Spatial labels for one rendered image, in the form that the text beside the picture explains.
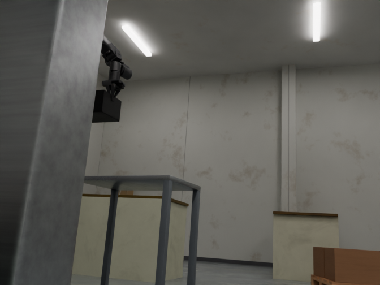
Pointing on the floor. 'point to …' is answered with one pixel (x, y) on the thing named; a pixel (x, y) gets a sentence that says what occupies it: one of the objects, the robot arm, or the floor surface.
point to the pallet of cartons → (345, 267)
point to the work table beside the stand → (152, 185)
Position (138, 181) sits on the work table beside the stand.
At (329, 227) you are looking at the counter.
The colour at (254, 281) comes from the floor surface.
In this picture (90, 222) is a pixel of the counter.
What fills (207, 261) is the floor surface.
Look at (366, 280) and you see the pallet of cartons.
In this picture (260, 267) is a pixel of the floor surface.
